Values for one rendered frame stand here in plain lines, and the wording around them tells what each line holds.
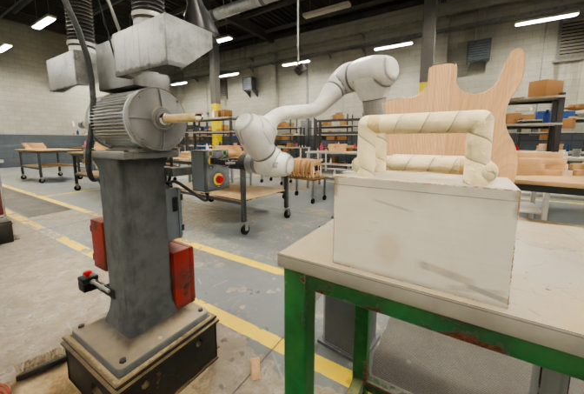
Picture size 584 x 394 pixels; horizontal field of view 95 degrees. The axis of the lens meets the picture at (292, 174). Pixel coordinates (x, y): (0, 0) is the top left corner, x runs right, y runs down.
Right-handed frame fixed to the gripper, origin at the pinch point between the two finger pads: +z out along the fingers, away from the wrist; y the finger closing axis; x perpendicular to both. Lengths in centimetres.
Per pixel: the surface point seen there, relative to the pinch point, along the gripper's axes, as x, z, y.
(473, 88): 194, -124, 1077
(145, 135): 11.5, 5.8, -29.6
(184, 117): 17.7, -10.7, -24.1
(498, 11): 434, -176, 1076
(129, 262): -43, 21, -32
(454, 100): 20, -95, -5
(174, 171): -4.7, 14.1, -12.7
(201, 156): 2.3, 6.3, -3.5
